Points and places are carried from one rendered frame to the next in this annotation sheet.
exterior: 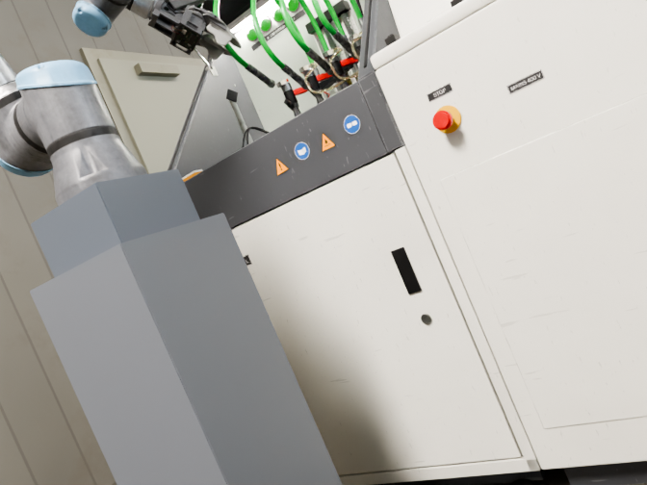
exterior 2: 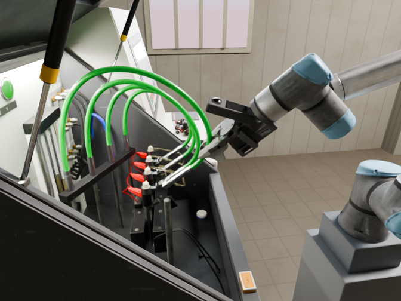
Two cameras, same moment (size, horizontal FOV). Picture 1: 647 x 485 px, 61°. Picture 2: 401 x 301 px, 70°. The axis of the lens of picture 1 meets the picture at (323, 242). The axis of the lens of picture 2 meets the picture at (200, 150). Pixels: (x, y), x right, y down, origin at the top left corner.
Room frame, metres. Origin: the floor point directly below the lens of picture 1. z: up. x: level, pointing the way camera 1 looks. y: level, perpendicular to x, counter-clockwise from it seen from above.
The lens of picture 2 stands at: (1.81, 0.54, 1.52)
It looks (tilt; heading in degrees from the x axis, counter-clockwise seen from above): 25 degrees down; 231
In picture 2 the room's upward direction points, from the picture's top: straight up
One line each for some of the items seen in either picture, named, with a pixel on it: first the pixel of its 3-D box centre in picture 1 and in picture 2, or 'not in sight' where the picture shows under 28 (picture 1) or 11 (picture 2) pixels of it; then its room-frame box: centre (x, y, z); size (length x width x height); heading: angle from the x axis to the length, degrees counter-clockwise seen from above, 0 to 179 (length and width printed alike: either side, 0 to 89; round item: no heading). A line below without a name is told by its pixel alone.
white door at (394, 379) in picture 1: (334, 340); not in sight; (1.29, 0.07, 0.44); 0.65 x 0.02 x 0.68; 57
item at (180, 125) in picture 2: not in sight; (184, 124); (0.98, -0.61, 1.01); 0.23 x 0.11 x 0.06; 57
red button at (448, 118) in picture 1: (444, 119); not in sight; (1.02, -0.30, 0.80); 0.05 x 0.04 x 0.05; 57
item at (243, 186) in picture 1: (268, 173); (227, 243); (1.30, 0.06, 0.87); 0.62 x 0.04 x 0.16; 57
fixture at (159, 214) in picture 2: not in sight; (153, 215); (1.44, -0.17, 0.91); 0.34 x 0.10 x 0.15; 57
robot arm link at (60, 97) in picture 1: (64, 105); (377, 184); (0.93, 0.31, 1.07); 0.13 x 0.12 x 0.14; 50
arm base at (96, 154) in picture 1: (94, 167); (366, 214); (0.93, 0.30, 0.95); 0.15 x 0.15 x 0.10
